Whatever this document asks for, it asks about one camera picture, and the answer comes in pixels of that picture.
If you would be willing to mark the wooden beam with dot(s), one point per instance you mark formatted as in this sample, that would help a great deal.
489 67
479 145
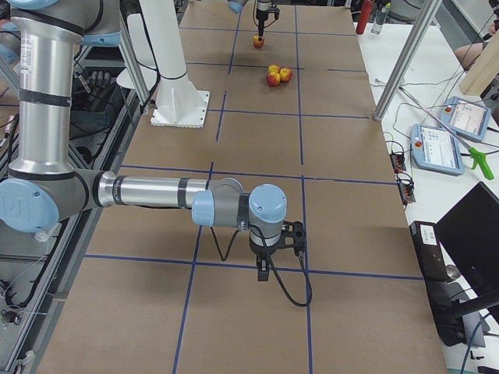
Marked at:
480 61

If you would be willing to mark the black orange connector box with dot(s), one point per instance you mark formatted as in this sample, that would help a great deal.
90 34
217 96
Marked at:
406 191
398 162

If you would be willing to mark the red yellow apple front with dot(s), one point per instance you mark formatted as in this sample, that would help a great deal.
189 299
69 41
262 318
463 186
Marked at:
273 79

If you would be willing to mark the near teach pendant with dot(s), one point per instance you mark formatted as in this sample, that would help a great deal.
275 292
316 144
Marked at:
434 149

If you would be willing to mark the lower black orange connector box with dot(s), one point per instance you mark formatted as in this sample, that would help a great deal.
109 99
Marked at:
406 191

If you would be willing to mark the upper black orange connector box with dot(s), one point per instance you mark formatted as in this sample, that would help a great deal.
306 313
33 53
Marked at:
398 162

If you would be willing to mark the black monitor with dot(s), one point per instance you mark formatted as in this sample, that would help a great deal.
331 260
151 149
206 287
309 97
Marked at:
469 234

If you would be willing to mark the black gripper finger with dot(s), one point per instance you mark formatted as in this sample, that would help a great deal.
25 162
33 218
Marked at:
262 270
261 29

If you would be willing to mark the black computer box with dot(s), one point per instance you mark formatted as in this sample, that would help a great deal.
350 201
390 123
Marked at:
455 314

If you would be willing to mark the green handled reacher stick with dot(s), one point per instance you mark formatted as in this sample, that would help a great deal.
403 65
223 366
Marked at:
479 158

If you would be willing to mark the red yellow apple back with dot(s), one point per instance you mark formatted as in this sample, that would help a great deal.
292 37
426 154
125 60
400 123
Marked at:
273 68

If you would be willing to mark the red yellow apple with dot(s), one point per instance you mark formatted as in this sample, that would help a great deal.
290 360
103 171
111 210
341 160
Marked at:
273 79
285 74
273 68

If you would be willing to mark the teach pendant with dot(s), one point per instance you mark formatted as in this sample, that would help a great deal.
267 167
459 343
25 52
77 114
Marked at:
467 118
434 149

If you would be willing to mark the red yellow apple left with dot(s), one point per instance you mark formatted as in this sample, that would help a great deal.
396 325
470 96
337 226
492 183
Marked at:
285 74

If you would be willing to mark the clear water bottle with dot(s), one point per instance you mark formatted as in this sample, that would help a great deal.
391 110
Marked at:
382 10

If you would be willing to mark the far teach pendant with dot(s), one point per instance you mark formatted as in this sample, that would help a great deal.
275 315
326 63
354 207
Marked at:
467 118

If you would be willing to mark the white robot column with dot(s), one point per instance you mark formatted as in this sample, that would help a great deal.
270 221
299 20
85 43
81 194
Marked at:
164 36

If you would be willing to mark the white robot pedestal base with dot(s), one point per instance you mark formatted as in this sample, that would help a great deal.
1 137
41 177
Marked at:
178 103

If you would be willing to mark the aluminium frame post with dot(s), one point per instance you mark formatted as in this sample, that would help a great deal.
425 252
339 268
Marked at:
409 49

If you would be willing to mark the red yellow apple alone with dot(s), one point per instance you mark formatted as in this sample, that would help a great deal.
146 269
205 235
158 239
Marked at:
258 41

